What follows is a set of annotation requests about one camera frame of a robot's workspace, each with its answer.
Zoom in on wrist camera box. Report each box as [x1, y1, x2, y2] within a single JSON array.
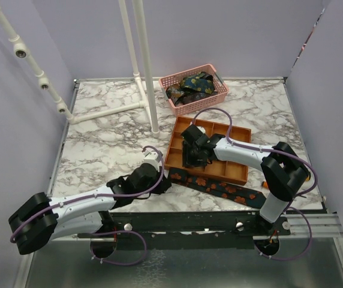
[[197, 126, 206, 133], [143, 151, 163, 167]]

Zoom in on brown compartment tray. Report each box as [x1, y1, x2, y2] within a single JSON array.
[[165, 116, 251, 185]]

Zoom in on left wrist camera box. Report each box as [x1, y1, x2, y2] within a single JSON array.
[[143, 151, 163, 167]]

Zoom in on pink perforated plastic basket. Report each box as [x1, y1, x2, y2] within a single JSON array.
[[159, 64, 229, 116]]

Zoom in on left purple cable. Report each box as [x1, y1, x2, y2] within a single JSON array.
[[10, 145, 164, 267]]

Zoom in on white pvc pipe frame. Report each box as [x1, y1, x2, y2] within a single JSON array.
[[0, 1, 160, 137]]

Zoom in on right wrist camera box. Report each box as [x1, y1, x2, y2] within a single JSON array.
[[197, 126, 206, 133]]

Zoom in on black orange floral tie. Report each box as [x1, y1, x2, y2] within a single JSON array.
[[168, 168, 266, 209]]

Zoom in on black metal base rail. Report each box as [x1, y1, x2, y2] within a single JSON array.
[[76, 212, 284, 251]]

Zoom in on blue yellow floral tie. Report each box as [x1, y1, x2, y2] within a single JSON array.
[[179, 71, 215, 94]]

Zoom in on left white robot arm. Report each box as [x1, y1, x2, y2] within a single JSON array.
[[8, 163, 172, 255]]

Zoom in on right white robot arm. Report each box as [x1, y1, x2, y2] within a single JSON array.
[[181, 124, 310, 235]]

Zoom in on dark orange patterned tie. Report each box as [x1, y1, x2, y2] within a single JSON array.
[[166, 85, 217, 106]]

